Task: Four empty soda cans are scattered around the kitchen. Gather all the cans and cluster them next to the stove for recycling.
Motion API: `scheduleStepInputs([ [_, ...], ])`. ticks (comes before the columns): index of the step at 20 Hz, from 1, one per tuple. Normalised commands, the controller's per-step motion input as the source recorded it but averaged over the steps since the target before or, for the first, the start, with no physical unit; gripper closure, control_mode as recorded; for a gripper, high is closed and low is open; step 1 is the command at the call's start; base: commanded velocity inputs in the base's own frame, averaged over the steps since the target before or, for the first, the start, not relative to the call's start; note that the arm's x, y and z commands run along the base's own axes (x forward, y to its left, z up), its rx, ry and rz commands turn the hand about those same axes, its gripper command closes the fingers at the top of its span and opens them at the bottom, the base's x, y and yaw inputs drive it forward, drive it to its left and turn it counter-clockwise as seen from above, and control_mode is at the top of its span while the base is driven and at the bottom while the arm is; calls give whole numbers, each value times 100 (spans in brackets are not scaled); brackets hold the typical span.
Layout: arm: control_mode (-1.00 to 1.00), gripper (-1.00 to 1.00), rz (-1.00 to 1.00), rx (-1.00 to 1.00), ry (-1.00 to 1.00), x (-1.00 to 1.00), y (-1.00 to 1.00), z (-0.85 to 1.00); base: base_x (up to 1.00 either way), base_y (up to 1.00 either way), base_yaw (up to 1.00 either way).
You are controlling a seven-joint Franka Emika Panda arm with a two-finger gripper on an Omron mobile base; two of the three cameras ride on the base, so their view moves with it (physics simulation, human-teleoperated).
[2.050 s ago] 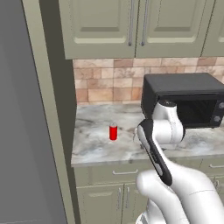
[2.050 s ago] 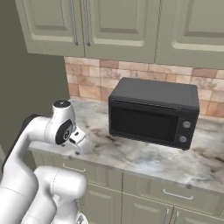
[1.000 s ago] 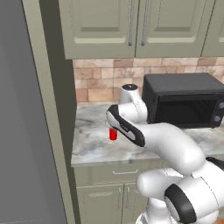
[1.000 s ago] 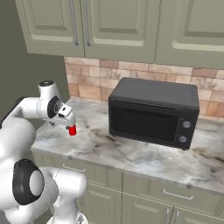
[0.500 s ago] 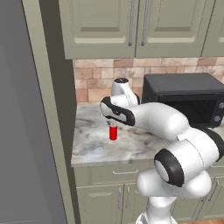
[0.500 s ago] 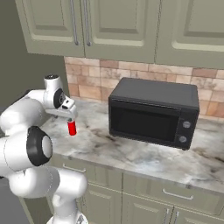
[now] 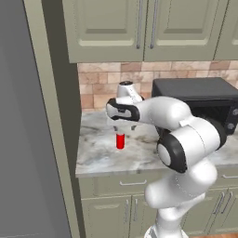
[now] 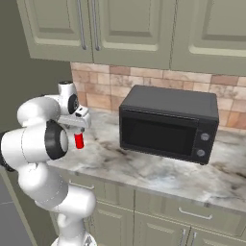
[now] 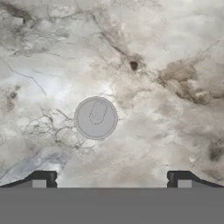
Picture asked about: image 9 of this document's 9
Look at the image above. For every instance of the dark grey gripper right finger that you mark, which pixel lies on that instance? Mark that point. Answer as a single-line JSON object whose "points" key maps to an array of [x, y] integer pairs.
{"points": [[180, 176]]}

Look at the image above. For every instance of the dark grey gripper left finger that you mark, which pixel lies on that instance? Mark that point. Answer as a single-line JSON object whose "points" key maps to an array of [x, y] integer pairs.
{"points": [[43, 176]]}

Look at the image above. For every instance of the grey soda can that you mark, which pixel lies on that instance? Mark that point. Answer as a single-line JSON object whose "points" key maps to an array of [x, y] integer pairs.
{"points": [[96, 117]]}

